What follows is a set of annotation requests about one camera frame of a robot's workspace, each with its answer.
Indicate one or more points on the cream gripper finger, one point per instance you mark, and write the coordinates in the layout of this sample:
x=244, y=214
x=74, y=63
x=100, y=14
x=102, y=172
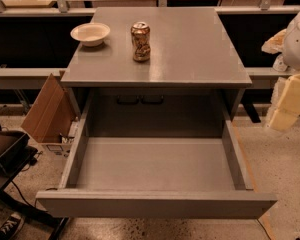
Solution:
x=285, y=104
x=274, y=44

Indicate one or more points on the orange soda can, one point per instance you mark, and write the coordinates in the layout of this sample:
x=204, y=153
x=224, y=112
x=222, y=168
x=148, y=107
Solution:
x=140, y=36

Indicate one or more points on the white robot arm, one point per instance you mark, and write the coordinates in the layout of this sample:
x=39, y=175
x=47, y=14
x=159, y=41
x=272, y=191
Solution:
x=291, y=46

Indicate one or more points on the open grey top drawer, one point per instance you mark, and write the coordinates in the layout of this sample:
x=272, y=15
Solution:
x=155, y=177

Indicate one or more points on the clear sanitizer bottle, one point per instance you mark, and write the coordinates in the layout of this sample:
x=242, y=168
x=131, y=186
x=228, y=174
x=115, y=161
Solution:
x=279, y=64

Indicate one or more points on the grey cabinet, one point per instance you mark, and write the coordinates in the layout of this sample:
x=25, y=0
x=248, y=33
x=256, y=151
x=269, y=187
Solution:
x=192, y=64

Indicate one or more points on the white bowl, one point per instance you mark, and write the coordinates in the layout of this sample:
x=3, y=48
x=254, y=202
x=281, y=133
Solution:
x=90, y=34

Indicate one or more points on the cardboard box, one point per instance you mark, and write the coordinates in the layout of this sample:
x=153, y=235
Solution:
x=50, y=117

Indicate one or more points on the black cart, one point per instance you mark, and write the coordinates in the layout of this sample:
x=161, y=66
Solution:
x=14, y=153

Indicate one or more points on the black sneaker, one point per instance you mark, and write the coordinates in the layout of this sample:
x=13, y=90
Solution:
x=11, y=226

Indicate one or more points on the black drawer handle right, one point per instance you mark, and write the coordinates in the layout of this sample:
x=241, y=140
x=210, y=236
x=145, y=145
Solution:
x=152, y=99

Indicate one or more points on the black drawer handle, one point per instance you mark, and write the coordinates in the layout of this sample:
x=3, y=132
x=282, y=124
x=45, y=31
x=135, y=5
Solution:
x=152, y=99
x=127, y=100

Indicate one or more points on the black drawer handle left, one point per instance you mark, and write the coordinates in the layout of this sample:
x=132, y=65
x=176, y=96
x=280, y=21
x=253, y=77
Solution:
x=127, y=100

